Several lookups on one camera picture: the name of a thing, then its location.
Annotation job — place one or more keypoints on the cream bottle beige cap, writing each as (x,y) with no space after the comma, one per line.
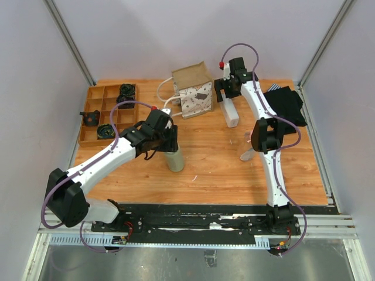
(175,160)

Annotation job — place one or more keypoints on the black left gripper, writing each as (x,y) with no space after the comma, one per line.
(171,145)

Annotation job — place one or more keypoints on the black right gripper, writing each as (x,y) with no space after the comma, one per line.
(221,84)

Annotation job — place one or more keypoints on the white bottle grey cap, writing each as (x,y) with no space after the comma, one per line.
(229,112)

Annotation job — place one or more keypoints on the left aluminium frame post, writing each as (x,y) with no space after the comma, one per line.
(65,33)

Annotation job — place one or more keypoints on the black garment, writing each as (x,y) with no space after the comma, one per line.
(287,104)

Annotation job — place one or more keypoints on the rolled tie orange pattern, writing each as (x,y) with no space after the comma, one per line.
(91,118)

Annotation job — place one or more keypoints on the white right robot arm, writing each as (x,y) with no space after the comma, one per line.
(266,139)

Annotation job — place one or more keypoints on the rolled tie dark blue dotted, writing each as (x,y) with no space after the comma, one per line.
(123,98)

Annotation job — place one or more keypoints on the beige canvas bag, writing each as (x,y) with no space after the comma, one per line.
(193,88)

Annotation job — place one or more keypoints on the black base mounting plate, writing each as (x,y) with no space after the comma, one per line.
(191,223)

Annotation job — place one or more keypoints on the blue white striped cloth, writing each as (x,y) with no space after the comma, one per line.
(275,87)

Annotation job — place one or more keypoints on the wooden compartment tray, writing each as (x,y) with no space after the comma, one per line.
(103,99)

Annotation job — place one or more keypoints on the clear bottle pink cap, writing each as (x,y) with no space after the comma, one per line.
(247,152)

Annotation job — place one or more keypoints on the aluminium frame post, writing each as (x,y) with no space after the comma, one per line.
(339,18)
(65,33)

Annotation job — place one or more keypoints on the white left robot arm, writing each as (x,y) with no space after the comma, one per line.
(66,191)

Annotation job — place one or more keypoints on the right aluminium frame post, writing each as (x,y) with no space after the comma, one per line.
(339,18)

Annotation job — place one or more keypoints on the white slotted cable duct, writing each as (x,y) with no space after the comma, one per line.
(111,241)

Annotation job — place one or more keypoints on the rolled tie green pattern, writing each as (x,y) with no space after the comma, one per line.
(127,89)

